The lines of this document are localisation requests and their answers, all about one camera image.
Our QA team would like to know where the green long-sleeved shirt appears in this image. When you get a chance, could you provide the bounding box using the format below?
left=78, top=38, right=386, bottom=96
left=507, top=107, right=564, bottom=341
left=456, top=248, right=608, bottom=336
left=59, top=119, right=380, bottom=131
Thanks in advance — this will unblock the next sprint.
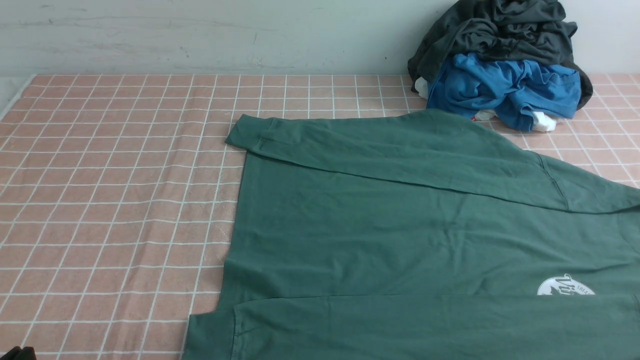
left=183, top=109, right=640, bottom=360

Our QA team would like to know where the pink checkered tablecloth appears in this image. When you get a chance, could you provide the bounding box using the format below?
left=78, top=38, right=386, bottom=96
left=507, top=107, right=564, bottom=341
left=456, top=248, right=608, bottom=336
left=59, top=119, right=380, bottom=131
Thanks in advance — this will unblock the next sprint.
left=0, top=74, right=639, bottom=360

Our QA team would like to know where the blue garment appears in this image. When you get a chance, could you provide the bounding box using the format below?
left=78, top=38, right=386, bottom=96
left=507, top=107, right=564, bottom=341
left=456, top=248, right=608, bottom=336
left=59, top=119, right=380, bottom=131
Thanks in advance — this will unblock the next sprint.
left=427, top=53, right=582, bottom=132

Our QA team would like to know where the dark grey garment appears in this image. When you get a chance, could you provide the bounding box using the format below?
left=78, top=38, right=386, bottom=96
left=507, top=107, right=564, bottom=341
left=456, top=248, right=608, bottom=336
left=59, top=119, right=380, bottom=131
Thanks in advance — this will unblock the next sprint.
left=407, top=0, right=594, bottom=109

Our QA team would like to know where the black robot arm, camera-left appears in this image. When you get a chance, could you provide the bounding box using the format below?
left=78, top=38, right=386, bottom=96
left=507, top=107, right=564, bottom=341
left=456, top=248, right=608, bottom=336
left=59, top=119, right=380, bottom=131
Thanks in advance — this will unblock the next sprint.
left=0, top=346, right=37, bottom=360

